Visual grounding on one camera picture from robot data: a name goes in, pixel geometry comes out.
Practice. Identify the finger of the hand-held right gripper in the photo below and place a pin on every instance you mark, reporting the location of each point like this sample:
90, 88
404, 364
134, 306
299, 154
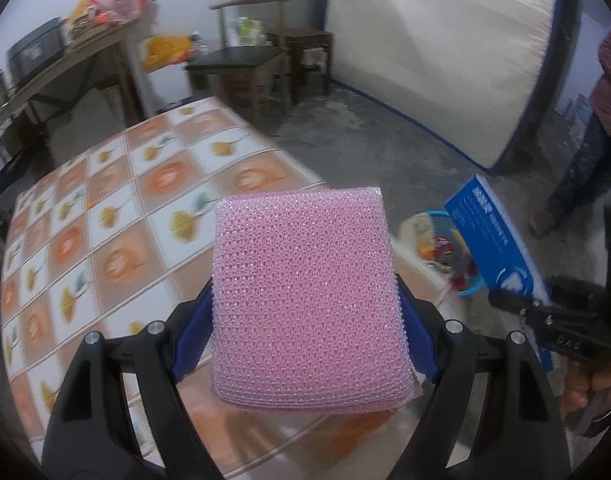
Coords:
520, 305
580, 290

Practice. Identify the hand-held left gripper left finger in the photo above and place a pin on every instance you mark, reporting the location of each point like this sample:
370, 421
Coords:
195, 330

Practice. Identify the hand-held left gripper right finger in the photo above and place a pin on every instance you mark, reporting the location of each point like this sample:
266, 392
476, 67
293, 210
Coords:
420, 340

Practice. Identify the blue plastic basket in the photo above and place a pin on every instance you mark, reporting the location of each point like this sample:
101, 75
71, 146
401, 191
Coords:
470, 288

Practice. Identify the blue toothpaste box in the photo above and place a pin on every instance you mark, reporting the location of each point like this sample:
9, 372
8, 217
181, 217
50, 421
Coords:
485, 235

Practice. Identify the pink mesh sponge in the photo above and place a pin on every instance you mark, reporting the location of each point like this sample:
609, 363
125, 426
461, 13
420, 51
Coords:
305, 300

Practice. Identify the person's right hand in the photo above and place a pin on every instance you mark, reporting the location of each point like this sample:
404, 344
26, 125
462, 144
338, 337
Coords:
578, 385

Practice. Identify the black cloth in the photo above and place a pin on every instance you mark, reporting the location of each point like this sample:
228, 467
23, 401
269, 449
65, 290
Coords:
0, 185

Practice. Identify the white mattress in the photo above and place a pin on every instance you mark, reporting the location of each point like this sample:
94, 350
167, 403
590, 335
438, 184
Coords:
435, 50

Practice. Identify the wooden chair with packets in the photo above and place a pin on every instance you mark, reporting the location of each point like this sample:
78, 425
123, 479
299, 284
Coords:
235, 57

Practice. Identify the yellow plastic bag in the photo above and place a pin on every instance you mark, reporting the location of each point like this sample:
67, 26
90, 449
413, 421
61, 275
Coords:
163, 50

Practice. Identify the grey side table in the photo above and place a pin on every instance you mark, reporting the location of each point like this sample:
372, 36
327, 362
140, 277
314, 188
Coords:
75, 57

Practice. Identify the green and white packets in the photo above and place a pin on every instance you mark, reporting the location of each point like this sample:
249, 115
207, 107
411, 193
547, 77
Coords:
248, 30

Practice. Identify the dark wooden stool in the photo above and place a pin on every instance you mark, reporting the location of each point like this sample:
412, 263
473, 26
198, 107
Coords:
300, 35

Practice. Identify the grey rice cooker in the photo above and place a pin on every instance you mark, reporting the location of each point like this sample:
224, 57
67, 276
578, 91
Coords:
35, 52

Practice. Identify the pile of snack packets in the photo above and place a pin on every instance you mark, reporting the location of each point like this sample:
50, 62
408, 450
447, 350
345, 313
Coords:
110, 7

